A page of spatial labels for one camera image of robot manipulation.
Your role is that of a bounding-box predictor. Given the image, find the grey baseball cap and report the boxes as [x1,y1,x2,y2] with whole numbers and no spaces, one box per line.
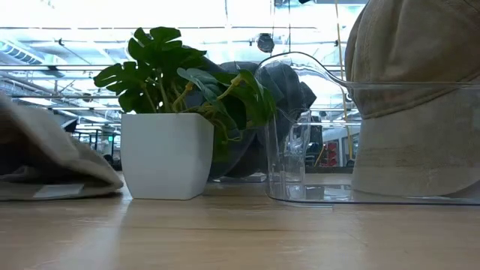
[202,55,318,179]

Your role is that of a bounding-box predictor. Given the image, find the black background monitor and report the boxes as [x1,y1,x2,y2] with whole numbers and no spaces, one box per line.
[61,118,79,133]

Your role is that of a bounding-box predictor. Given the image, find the green plant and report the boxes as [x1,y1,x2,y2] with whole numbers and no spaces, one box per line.
[92,25,278,201]

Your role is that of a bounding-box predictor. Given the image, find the yellow hanging ceiling cable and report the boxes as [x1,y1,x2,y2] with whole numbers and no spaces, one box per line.
[334,0,354,166]

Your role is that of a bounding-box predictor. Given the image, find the small clear plastic bin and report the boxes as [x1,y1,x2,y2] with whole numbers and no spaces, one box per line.
[208,112,268,184]

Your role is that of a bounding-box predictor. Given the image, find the black round ceiling device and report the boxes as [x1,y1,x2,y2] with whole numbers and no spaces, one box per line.
[256,32,276,55]

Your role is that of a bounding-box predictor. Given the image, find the large clear plastic bin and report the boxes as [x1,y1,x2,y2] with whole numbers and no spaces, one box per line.
[253,51,480,206]

